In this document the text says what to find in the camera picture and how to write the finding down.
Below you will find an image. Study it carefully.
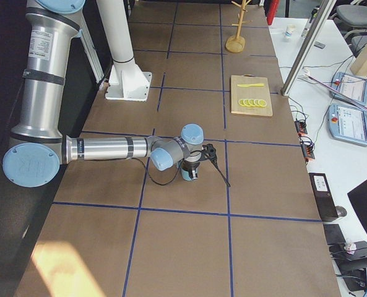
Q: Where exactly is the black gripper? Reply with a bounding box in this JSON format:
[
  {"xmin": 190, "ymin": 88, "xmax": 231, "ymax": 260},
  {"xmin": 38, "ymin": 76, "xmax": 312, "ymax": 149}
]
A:
[{"xmin": 182, "ymin": 160, "xmax": 200, "ymax": 180}]

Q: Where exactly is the dark blue mug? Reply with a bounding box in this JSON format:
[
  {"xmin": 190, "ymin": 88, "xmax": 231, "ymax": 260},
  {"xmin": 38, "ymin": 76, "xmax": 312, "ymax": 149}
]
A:
[{"xmin": 181, "ymin": 167, "xmax": 198, "ymax": 181}]

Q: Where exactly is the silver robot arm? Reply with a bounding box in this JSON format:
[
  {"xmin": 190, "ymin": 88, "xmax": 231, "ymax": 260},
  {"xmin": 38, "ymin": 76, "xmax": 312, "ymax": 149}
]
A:
[{"xmin": 2, "ymin": 1, "xmax": 205, "ymax": 187}]

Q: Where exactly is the wooden cup storage rack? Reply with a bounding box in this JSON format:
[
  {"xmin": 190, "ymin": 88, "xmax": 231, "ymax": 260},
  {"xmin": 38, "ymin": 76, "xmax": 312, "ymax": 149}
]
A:
[{"xmin": 225, "ymin": 0, "xmax": 251, "ymax": 53}]

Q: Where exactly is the white paper cup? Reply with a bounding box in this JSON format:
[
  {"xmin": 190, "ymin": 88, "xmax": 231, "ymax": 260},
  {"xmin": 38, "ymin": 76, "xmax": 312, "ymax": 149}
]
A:
[{"xmin": 284, "ymin": 24, "xmax": 296, "ymax": 40}]

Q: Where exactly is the bamboo cutting board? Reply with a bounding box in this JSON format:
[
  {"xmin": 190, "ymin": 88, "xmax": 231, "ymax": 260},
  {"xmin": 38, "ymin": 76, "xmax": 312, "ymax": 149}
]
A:
[{"xmin": 230, "ymin": 75, "xmax": 273, "ymax": 117}]

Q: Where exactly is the yellow plastic knife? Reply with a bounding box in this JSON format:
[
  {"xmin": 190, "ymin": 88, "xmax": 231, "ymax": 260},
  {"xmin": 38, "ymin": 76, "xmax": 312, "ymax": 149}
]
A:
[{"xmin": 236, "ymin": 83, "xmax": 264, "ymax": 88}]

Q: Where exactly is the orange black usb hub far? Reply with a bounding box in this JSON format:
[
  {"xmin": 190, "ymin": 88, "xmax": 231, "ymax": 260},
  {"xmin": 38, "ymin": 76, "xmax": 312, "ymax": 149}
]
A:
[{"xmin": 294, "ymin": 119, "xmax": 308, "ymax": 136}]

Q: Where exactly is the orange black usb hub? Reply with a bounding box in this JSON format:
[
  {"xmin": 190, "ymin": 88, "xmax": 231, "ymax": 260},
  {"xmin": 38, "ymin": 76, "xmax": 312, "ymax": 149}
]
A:
[
  {"xmin": 294, "ymin": 119, "xmax": 308, "ymax": 136},
  {"xmin": 299, "ymin": 136, "xmax": 315, "ymax": 163}
]

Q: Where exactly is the orange black usb hub near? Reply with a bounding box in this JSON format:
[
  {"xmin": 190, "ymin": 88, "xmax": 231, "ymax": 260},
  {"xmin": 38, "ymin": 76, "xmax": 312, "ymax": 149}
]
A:
[{"xmin": 299, "ymin": 136, "xmax": 315, "ymax": 163}]

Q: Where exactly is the black electronics box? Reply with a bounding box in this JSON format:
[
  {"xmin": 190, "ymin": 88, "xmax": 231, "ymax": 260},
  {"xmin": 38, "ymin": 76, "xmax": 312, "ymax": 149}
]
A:
[{"xmin": 309, "ymin": 173, "xmax": 338, "ymax": 222}]

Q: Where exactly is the near teach pendant tablet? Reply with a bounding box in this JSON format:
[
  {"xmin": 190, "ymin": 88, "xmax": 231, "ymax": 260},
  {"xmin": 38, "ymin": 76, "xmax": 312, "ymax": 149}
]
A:
[{"xmin": 328, "ymin": 103, "xmax": 367, "ymax": 147}]

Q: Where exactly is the teach pendant tablet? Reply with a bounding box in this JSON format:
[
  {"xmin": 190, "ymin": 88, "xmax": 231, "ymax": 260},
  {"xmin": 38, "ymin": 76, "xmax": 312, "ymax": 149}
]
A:
[
  {"xmin": 328, "ymin": 103, "xmax": 367, "ymax": 147},
  {"xmin": 331, "ymin": 72, "xmax": 367, "ymax": 105}
]

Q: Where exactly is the far teach pendant tablet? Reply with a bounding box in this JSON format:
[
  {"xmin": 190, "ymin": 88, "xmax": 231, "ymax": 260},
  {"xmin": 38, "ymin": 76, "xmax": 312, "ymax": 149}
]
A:
[{"xmin": 331, "ymin": 72, "xmax": 367, "ymax": 105}]

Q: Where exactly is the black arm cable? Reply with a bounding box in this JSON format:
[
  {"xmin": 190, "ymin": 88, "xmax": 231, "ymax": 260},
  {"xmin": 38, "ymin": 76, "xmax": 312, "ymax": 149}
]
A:
[{"xmin": 145, "ymin": 157, "xmax": 184, "ymax": 187}]

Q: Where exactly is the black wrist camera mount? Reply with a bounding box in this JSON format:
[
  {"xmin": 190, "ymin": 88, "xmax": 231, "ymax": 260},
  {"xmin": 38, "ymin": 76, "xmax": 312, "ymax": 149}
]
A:
[{"xmin": 201, "ymin": 144, "xmax": 217, "ymax": 163}]

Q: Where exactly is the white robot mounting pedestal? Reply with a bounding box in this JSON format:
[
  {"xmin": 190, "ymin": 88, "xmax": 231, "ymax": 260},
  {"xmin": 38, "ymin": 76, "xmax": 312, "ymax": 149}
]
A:
[{"xmin": 97, "ymin": 0, "xmax": 152, "ymax": 101}]

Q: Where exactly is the aluminium frame post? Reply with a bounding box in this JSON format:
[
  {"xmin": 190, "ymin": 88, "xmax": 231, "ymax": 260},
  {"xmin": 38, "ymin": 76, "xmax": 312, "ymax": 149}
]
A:
[{"xmin": 281, "ymin": 0, "xmax": 336, "ymax": 97}]

